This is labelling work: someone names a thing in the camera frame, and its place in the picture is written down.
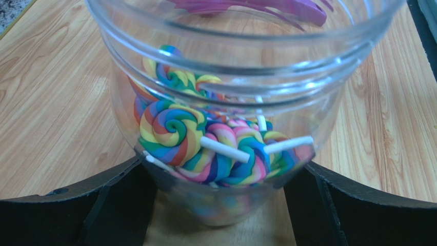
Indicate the clear plastic jar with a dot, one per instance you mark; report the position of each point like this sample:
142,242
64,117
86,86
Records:
224,109

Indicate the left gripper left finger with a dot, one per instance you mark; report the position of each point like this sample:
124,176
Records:
113,207

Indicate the purple plastic scoop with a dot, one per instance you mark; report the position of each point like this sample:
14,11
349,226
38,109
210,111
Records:
291,12

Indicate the clear tray of colourful candies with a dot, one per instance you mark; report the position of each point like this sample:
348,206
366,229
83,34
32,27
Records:
11,12

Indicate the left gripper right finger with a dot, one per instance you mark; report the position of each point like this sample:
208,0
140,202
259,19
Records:
327,208

